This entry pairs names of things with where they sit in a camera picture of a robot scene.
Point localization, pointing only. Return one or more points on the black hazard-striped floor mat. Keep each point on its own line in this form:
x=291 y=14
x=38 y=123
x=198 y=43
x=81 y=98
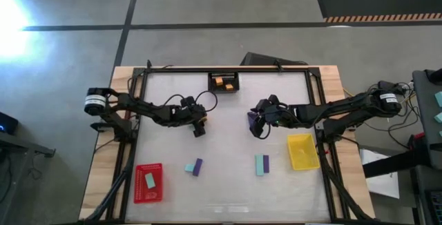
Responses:
x=380 y=4

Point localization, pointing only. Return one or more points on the black side table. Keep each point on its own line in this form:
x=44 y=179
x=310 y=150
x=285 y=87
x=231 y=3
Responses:
x=426 y=114

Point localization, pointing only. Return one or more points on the dark keyboard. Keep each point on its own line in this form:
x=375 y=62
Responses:
x=435 y=204

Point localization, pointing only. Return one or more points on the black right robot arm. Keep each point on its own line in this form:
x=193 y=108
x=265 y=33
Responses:
x=345 y=106

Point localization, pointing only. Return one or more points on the black table beam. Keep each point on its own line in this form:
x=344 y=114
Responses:
x=390 y=163

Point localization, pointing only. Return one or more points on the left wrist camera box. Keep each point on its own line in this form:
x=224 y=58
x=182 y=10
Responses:
x=189 y=101

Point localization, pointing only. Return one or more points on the grey metal stand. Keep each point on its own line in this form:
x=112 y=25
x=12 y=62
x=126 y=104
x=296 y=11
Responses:
x=20 y=145

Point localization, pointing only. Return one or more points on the long teal block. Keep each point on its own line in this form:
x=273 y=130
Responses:
x=259 y=165
x=150 y=181

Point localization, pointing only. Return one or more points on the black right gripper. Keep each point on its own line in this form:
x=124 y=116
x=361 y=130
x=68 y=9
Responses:
x=273 y=106

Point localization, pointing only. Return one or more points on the black plastic basket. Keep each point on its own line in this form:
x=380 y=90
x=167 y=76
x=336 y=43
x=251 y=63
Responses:
x=223 y=76

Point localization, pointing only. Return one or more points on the red clamp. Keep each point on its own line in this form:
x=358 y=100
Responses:
x=418 y=136

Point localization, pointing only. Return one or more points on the white paper sheet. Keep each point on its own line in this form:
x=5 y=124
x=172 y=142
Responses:
x=383 y=183

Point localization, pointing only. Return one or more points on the yellow plastic basket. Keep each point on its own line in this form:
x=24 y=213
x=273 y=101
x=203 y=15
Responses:
x=305 y=152

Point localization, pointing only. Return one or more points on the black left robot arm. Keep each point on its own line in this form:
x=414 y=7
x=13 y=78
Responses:
x=145 y=109

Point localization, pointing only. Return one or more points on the black power strip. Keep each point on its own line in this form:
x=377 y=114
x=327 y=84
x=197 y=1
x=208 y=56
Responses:
x=387 y=84

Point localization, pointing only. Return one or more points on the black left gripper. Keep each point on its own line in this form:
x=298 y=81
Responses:
x=184 y=117

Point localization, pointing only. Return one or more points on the black pouch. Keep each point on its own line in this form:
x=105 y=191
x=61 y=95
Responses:
x=435 y=75

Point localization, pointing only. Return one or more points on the black angular case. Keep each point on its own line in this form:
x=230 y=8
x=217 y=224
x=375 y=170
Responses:
x=269 y=60

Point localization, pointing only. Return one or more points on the long purple block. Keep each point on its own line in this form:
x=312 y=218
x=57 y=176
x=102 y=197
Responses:
x=197 y=167
x=250 y=117
x=266 y=164

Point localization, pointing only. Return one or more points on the black device blue light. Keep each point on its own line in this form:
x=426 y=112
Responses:
x=7 y=123

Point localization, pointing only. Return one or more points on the red plastic basket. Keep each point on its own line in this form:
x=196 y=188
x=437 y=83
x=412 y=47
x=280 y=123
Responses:
x=139 y=190

